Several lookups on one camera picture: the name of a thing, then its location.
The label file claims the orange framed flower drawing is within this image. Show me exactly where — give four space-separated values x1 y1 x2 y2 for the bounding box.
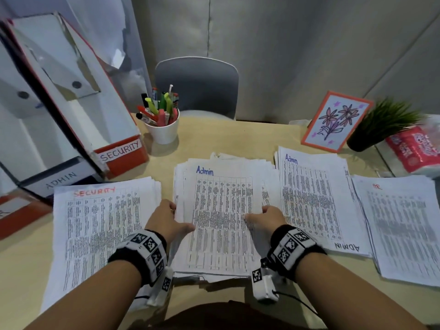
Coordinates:
301 91 374 154

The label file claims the HR paper pile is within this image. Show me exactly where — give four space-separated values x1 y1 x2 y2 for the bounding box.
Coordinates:
350 174 440 287

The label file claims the red white paper towel pack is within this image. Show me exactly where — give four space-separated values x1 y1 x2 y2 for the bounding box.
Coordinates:
376 125 440 177

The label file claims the white pen cup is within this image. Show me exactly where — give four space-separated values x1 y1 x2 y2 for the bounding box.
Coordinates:
144 110 181 145

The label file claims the bunch of coloured markers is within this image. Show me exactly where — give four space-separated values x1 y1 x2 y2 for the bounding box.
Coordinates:
136 84 180 127

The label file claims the black wristband with markers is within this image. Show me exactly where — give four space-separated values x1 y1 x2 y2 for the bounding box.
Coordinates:
260 224 327 282
107 229 168 286

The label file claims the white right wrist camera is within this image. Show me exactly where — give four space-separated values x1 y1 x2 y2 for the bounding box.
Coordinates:
251 266 281 304

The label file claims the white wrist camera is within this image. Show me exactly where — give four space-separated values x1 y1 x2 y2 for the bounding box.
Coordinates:
148 266 174 308
251 266 281 304

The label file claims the green plant in black pot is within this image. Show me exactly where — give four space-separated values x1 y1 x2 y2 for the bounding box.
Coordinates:
346 98 425 152

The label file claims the security paper pile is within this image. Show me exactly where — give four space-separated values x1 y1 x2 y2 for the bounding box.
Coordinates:
40 176 162 313

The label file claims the admin paper pile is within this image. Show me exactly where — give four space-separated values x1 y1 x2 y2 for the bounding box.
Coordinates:
274 146 373 258

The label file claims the person's right forearm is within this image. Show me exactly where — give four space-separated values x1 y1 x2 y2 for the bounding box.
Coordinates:
295 252 430 330

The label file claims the person's dark shirt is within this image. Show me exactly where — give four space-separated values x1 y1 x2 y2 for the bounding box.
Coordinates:
151 300 310 330

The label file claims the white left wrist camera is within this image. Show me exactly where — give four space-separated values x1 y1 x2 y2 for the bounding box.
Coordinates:
148 266 174 308

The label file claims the black right camera cable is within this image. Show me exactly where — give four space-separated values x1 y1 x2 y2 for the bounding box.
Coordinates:
273 290 319 315

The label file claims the black admin file box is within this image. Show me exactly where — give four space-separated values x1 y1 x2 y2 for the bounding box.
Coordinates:
0 30 104 203

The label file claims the unsorted paper pile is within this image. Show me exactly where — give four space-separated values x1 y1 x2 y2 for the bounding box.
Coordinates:
168 153 281 284

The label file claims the black left wristband with markers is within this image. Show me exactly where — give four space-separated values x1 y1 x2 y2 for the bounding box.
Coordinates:
107 229 168 286

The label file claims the person's left forearm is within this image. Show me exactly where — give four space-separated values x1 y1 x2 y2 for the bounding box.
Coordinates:
24 260 142 330

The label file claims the person's right hand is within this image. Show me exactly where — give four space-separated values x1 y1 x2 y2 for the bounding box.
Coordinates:
244 205 288 237

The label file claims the black right wristband with markers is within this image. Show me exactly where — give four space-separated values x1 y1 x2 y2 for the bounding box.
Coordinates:
260 224 327 282

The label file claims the person's left hand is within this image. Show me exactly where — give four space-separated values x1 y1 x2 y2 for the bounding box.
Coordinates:
145 199 196 244

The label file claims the grey chair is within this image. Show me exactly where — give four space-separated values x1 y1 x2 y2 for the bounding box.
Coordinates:
154 56 240 120

